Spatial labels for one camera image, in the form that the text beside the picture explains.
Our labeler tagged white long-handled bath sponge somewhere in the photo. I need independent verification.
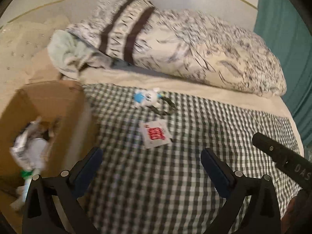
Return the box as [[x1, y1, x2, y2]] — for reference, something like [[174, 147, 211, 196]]
[[10, 138, 49, 212]]

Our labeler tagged navy white tissue pack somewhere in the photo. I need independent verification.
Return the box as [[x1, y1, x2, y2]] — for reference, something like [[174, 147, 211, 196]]
[[10, 116, 48, 165]]

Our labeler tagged white plush toy blue star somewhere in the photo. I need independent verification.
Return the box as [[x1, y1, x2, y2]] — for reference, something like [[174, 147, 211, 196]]
[[133, 88, 162, 108]]

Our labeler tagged green plastic bag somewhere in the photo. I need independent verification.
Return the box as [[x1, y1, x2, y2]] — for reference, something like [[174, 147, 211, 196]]
[[20, 170, 33, 180]]

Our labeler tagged person right hand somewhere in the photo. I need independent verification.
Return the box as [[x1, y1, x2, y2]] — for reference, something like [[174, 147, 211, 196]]
[[281, 190, 311, 233]]

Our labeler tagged brown cardboard box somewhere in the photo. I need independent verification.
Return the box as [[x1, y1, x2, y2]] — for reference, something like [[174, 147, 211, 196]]
[[0, 80, 92, 196]]

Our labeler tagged white red sachet packet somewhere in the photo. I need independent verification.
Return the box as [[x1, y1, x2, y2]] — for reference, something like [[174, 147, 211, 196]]
[[139, 119, 172, 149]]

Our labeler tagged teal curtain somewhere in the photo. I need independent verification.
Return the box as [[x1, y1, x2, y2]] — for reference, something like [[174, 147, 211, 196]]
[[254, 0, 311, 146]]

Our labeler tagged cream tufted headboard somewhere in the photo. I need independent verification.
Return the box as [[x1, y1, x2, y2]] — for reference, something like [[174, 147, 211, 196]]
[[1, 15, 69, 106]]

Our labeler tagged pale green towel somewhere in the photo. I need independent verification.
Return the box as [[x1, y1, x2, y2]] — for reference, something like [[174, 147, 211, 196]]
[[47, 30, 113, 79]]

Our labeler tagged floral patterned pillow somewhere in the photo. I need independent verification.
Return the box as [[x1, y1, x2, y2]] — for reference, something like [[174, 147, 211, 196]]
[[67, 0, 287, 97]]

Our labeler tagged dark bead bracelet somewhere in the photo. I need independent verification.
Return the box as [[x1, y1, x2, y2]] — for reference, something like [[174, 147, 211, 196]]
[[151, 92, 177, 116]]

